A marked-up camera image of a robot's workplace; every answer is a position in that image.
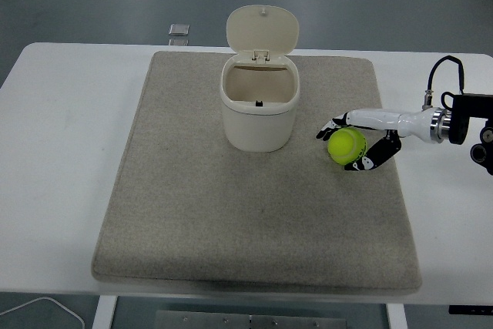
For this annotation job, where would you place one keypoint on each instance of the yellow tennis ball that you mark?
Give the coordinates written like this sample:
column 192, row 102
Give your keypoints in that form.
column 344, row 144

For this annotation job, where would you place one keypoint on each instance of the grey metal plate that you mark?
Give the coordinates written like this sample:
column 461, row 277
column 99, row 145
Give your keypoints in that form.
column 250, row 321

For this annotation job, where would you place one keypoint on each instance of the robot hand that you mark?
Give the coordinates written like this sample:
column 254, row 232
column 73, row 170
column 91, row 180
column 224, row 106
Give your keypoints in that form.
column 385, row 118

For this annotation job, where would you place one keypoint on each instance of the silver floor plate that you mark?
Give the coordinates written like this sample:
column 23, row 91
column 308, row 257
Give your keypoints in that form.
column 179, row 29
column 178, row 42

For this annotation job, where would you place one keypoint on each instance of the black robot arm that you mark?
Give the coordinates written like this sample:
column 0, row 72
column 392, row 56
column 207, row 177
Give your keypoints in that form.
column 460, row 121

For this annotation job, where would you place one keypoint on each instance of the cream plastic bin with lid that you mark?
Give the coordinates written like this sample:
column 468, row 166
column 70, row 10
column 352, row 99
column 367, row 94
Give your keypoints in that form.
column 256, row 128

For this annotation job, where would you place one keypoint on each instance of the beige fabric mat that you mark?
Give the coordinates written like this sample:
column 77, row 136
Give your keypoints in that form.
column 231, row 209

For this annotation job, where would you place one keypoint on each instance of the black table control panel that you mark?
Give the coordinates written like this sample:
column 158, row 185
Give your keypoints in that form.
column 470, row 309

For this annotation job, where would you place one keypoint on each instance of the white table leg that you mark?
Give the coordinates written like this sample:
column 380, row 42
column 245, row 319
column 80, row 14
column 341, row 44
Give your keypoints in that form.
column 104, row 313
column 396, row 317

